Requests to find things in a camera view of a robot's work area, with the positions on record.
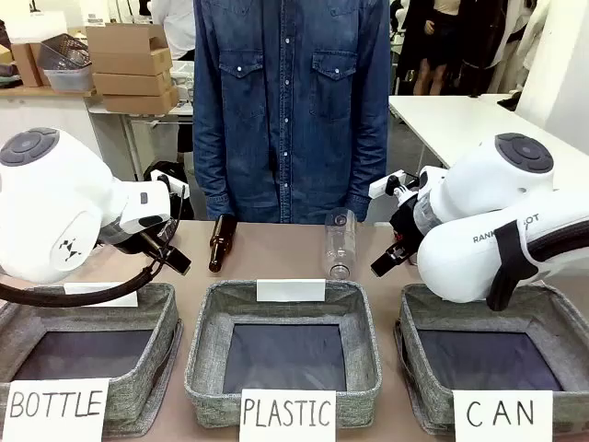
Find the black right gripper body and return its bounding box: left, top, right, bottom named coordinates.
left=388, top=197, right=422, bottom=253

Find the black bag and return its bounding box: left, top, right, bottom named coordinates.
left=143, top=160, right=195, bottom=221

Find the grey fabric can basket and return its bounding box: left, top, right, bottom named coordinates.
left=393, top=281, right=589, bottom=436

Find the grey fabric plastic basket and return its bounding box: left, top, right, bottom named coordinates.
left=183, top=278, right=384, bottom=430

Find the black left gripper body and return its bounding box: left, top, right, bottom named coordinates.
left=117, top=215, right=183, bottom=262

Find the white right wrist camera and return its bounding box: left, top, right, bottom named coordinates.
left=368, top=170, right=421, bottom=201

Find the bystander in black clothes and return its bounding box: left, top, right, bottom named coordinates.
left=396, top=0, right=512, bottom=97

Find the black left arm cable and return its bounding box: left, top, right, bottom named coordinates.
left=0, top=250, right=185, bottom=308

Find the white background table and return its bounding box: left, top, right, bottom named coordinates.
left=387, top=92, right=589, bottom=170

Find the small white bottle basket card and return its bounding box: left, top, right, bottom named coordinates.
left=63, top=281, right=140, bottom=308

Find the grey fabric bottle basket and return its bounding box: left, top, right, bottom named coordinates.
left=0, top=281, right=184, bottom=436

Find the clear plastic bottle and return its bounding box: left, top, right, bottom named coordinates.
left=323, top=207, right=360, bottom=281

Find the large CAN paper sign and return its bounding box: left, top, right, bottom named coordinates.
left=451, top=389, right=554, bottom=442

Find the black right arm strap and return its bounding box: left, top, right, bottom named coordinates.
left=485, top=219, right=535, bottom=312

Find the clear plastic container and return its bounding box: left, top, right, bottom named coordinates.
left=42, top=64, right=96, bottom=93

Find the small cardboard box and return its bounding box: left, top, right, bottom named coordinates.
left=9, top=41, right=52, bottom=89

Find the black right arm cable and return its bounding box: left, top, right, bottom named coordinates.
left=527, top=224, right=589, bottom=273

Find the bystander in white shirt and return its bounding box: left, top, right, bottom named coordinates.
left=150, top=0, right=198, bottom=62

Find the large BOTTLE paper sign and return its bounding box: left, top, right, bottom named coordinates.
left=0, top=378, right=112, bottom=442

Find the flat cardboard box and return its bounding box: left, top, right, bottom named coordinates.
left=91, top=68, right=174, bottom=97
left=101, top=86, right=180, bottom=115

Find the person's right forearm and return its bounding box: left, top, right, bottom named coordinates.
left=192, top=119, right=232, bottom=222

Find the metal mesh basket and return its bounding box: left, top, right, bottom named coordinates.
left=37, top=33, right=92, bottom=71

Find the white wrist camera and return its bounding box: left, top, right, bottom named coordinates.
left=368, top=170, right=421, bottom=201
left=150, top=169, right=191, bottom=198

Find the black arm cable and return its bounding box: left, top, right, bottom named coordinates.
left=0, top=250, right=185, bottom=308
left=527, top=224, right=589, bottom=273

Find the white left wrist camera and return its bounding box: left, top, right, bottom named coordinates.
left=150, top=169, right=191, bottom=198

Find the brown glass bottle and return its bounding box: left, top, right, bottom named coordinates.
left=208, top=214, right=239, bottom=273

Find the large PLASTIC paper sign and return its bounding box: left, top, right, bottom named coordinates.
left=237, top=388, right=338, bottom=442

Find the person's left forearm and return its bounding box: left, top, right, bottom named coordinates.
left=343, top=119, right=393, bottom=223

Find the large open cardboard box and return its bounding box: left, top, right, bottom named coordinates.
left=85, top=22, right=174, bottom=77

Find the person's denim shirt torso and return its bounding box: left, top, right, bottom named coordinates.
left=191, top=0, right=393, bottom=225

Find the small white PLASTIC card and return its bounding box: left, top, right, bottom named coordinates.
left=255, top=278, right=327, bottom=303

